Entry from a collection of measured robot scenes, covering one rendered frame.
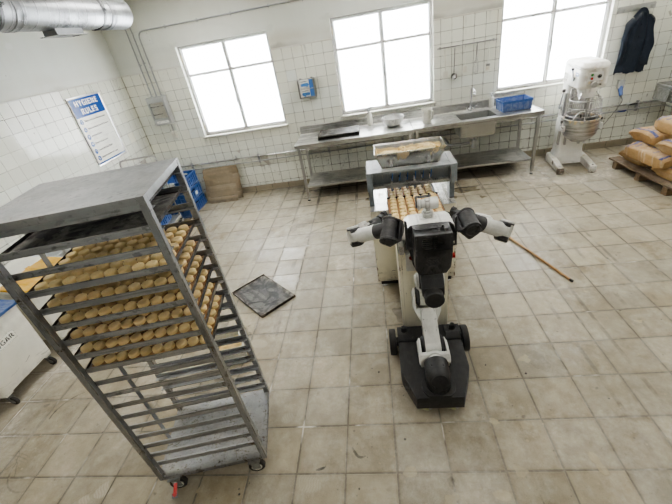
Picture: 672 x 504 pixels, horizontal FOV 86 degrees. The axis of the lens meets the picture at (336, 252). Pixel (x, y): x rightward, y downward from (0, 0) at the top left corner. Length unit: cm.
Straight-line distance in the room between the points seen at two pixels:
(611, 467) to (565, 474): 25
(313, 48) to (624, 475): 556
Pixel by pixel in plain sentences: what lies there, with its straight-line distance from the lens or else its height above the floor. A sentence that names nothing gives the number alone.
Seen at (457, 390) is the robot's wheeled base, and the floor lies 17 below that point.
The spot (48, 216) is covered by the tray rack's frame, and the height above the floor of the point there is 181.
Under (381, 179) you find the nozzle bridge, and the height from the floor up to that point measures 109.
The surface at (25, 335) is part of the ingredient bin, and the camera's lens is 411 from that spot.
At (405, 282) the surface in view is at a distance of 266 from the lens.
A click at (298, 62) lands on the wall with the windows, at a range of 598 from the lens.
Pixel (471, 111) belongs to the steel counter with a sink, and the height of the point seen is 88.
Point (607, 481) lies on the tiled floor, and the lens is 264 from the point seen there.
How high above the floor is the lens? 220
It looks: 31 degrees down
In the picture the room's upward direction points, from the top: 10 degrees counter-clockwise
